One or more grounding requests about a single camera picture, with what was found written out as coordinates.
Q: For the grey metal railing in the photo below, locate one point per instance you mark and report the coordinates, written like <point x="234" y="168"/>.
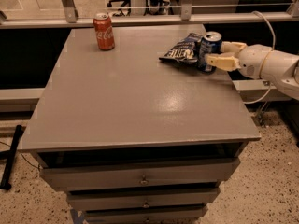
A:
<point x="20" y="14"/>

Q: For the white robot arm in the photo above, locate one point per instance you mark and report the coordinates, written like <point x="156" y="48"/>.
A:
<point x="281" y="69"/>

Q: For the middle grey drawer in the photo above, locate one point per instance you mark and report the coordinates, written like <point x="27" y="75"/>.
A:
<point x="143" y="199"/>

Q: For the red coca-cola can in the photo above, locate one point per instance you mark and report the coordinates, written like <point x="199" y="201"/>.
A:
<point x="104" y="31"/>

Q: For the top grey drawer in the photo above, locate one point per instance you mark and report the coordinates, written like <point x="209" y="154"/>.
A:
<point x="139" y="174"/>

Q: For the blue chip bag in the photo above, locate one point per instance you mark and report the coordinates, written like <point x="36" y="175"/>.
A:
<point x="186" y="51"/>

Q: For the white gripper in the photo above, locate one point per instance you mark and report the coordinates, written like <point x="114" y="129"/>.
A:
<point x="251" y="61"/>

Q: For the bottom grey drawer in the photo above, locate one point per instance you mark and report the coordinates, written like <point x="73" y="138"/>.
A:
<point x="145" y="216"/>

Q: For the blue pepsi can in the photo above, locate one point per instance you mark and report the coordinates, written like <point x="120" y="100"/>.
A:
<point x="210" y="43"/>

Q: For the grey drawer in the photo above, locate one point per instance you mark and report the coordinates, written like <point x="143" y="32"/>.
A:
<point x="145" y="216"/>
<point x="139" y="174"/>
<point x="143" y="199"/>

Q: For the black bar on floor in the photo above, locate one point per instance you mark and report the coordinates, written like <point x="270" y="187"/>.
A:
<point x="9" y="156"/>

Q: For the grey drawer cabinet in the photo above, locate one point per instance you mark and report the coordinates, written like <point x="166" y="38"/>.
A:
<point x="126" y="106"/>

